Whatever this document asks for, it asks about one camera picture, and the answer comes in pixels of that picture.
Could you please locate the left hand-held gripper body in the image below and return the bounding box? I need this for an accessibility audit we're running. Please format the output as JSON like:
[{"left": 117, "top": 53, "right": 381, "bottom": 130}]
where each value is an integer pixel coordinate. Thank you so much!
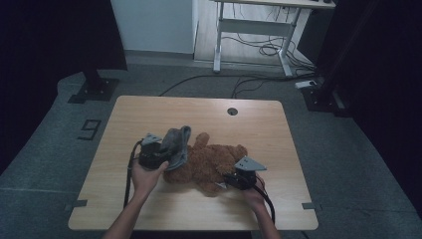
[{"left": 137, "top": 132, "right": 169, "bottom": 170}]

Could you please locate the white power strip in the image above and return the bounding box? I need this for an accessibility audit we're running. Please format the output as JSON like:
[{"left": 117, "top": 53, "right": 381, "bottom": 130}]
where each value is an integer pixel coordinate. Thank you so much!
[{"left": 294, "top": 80, "right": 318, "bottom": 90}]

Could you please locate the brown teddy bear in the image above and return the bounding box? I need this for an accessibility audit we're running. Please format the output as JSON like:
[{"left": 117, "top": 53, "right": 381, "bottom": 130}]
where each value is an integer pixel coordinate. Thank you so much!
[{"left": 163, "top": 132, "right": 249, "bottom": 196}]

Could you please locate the white metal frame desk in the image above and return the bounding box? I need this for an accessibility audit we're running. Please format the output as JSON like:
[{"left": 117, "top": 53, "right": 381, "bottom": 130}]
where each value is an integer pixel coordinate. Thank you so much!
[{"left": 210, "top": 0, "right": 336, "bottom": 78}]

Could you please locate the grey fuzzy cloth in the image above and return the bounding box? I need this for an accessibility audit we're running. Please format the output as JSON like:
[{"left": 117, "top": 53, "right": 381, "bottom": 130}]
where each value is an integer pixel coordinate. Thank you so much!
[{"left": 158, "top": 124, "right": 193, "bottom": 172}]

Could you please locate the black stand base plate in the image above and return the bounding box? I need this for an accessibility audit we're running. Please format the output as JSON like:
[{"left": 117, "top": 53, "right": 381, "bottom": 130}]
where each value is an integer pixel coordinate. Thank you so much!
[
  {"left": 302, "top": 78, "right": 352, "bottom": 118},
  {"left": 68, "top": 69, "right": 120, "bottom": 105}
]

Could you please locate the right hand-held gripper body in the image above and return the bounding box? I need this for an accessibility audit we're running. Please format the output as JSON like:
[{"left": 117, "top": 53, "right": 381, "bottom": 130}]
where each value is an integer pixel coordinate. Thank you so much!
[{"left": 229, "top": 155, "right": 268, "bottom": 191}]

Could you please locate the person's right hand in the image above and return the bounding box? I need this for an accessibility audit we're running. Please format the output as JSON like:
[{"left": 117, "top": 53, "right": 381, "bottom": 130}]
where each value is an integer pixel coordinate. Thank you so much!
[{"left": 241, "top": 175, "right": 267, "bottom": 209}]

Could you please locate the black cable bundle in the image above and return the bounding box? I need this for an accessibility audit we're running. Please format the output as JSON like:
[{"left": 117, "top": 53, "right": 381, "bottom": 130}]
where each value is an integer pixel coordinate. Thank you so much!
[{"left": 221, "top": 3, "right": 317, "bottom": 73}]

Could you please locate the hand-held gripper black cable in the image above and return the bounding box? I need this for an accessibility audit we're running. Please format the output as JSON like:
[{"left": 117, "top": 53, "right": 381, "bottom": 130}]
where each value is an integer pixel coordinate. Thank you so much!
[
  {"left": 252, "top": 183, "right": 277, "bottom": 225},
  {"left": 122, "top": 139, "right": 144, "bottom": 209}
]

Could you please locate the left hand-held gripper black cable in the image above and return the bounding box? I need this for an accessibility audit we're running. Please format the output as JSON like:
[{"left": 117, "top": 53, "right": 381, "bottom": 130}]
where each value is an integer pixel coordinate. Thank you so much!
[{"left": 122, "top": 139, "right": 144, "bottom": 209}]

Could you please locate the right hand-held gripper black cable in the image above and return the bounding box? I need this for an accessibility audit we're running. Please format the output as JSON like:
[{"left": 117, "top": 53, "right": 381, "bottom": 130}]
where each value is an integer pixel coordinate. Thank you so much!
[{"left": 252, "top": 183, "right": 277, "bottom": 225}]

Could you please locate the person's left hand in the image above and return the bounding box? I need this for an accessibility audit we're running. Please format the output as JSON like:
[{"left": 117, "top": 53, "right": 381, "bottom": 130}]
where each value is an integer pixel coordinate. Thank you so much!
[{"left": 131, "top": 158, "right": 170, "bottom": 201}]

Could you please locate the long black floor cable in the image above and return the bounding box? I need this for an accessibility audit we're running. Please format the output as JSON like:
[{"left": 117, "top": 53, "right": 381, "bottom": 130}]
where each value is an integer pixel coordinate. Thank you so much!
[{"left": 158, "top": 73, "right": 317, "bottom": 99}]

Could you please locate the dark curtain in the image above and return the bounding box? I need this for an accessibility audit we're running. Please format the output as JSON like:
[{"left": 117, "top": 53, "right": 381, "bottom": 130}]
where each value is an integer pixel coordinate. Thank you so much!
[
  {"left": 0, "top": 0, "right": 128, "bottom": 175},
  {"left": 315, "top": 0, "right": 422, "bottom": 217}
]

